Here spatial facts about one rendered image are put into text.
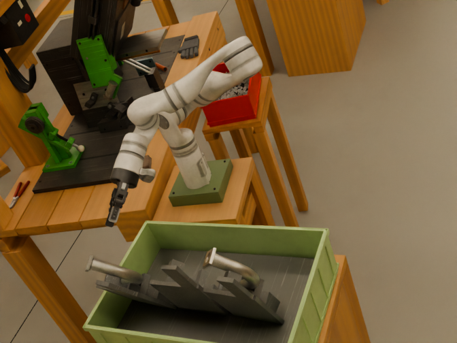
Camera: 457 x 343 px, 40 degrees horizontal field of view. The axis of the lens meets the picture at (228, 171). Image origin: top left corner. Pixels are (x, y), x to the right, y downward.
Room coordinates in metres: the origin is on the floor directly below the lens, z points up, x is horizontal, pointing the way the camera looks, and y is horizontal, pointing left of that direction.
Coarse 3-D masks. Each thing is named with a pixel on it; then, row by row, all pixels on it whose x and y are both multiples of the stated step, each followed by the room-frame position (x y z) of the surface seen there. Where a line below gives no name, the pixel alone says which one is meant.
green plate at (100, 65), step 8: (80, 40) 2.47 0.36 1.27; (88, 40) 2.45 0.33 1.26; (96, 40) 2.44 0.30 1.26; (80, 48) 2.47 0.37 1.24; (88, 48) 2.45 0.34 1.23; (96, 48) 2.44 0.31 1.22; (104, 48) 2.42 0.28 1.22; (88, 56) 2.45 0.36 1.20; (96, 56) 2.43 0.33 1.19; (104, 56) 2.42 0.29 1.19; (112, 56) 2.47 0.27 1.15; (88, 64) 2.44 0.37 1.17; (96, 64) 2.43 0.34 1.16; (104, 64) 2.41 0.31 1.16; (112, 64) 2.45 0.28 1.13; (88, 72) 2.44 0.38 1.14; (96, 72) 2.43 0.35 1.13; (104, 72) 2.41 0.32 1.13; (112, 72) 2.40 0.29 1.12; (96, 80) 2.42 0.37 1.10; (104, 80) 2.41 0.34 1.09
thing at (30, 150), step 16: (0, 64) 2.43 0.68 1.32; (0, 80) 2.38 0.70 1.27; (0, 96) 2.33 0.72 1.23; (16, 96) 2.41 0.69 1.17; (0, 112) 2.34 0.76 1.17; (16, 112) 2.36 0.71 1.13; (0, 128) 2.36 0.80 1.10; (16, 128) 2.33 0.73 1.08; (16, 144) 2.35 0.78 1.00; (32, 144) 2.34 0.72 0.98; (32, 160) 2.34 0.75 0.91; (0, 208) 2.02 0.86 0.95; (0, 224) 1.97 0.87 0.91
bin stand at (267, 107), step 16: (272, 96) 2.41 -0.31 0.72; (272, 112) 2.40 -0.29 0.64; (208, 128) 2.23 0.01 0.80; (224, 128) 2.19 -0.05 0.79; (240, 128) 2.16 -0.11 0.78; (256, 128) 2.14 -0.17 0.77; (272, 128) 2.41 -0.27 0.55; (224, 144) 2.25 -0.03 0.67; (240, 144) 2.48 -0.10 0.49; (256, 144) 2.15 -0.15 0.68; (288, 144) 2.42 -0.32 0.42; (272, 160) 2.14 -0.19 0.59; (288, 160) 2.40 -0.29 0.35; (272, 176) 2.14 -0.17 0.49; (288, 176) 2.41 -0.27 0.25; (304, 192) 2.43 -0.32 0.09; (288, 208) 2.14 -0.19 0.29; (304, 208) 2.40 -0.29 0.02; (288, 224) 2.15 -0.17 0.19
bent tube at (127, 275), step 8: (88, 264) 1.23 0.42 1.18; (96, 264) 1.24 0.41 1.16; (104, 264) 1.24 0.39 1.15; (112, 264) 1.24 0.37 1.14; (104, 272) 1.23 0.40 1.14; (112, 272) 1.22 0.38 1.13; (120, 272) 1.22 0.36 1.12; (128, 272) 1.23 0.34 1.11; (136, 272) 1.24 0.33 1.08; (128, 280) 1.23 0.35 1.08; (136, 280) 1.23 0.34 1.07
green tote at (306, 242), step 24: (144, 240) 1.54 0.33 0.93; (168, 240) 1.55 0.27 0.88; (192, 240) 1.50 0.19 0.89; (216, 240) 1.45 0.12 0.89; (240, 240) 1.40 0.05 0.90; (264, 240) 1.35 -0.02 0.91; (288, 240) 1.31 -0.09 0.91; (312, 240) 1.27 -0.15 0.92; (120, 264) 1.44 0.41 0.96; (144, 264) 1.50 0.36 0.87; (336, 264) 1.24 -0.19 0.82; (312, 288) 1.09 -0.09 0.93; (96, 312) 1.29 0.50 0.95; (120, 312) 1.35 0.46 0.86; (312, 312) 1.06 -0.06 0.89; (96, 336) 1.24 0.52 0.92; (120, 336) 1.19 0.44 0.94; (144, 336) 1.13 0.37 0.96; (168, 336) 1.10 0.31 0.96; (312, 336) 1.02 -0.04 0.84
